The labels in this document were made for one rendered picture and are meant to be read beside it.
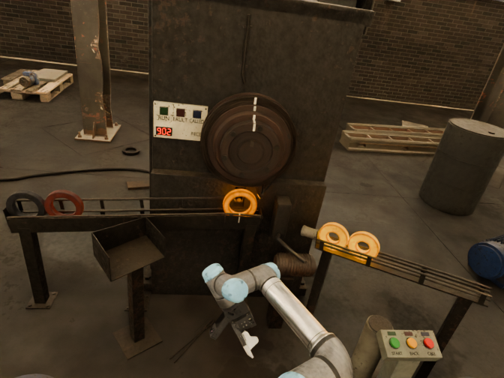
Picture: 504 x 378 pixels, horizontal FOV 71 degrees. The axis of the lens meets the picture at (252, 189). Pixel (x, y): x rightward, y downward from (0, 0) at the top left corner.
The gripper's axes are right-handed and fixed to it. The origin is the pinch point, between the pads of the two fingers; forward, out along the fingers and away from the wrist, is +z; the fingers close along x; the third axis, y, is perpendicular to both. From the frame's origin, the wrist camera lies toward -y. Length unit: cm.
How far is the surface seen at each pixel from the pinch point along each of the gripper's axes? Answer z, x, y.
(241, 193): -37, 63, 27
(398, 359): 36, -6, 50
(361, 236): 4, 36, 69
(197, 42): -111, 56, 40
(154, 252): -34, 51, -24
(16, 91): -209, 450, -168
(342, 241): 5, 43, 62
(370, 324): 32, 15, 50
